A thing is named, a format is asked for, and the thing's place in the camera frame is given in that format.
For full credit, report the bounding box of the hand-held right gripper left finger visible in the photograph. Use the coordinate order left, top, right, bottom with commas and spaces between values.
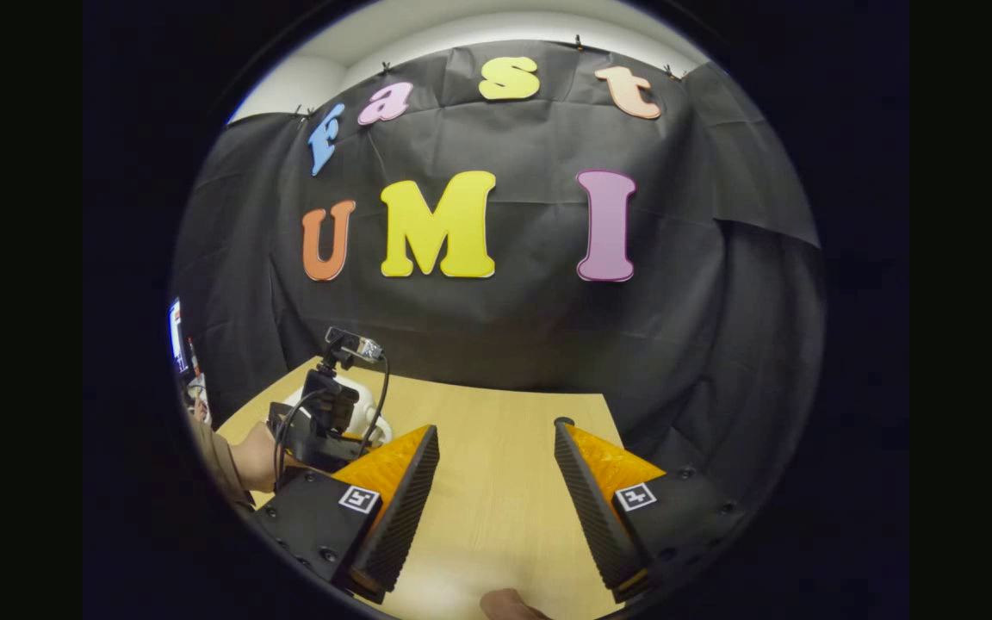
253, 425, 441, 604

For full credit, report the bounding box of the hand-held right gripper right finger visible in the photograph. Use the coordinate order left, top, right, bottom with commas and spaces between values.
554, 418, 742, 604

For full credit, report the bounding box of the white suitcase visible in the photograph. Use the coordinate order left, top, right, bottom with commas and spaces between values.
276, 375, 394, 449

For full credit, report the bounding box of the computer screen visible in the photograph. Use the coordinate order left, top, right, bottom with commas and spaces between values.
167, 297, 191, 375

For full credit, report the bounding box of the black backdrop cloth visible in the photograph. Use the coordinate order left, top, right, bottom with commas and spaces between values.
170, 39, 826, 500

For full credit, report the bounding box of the black cable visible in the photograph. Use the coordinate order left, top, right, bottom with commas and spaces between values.
358, 351, 391, 457
274, 389, 326, 485

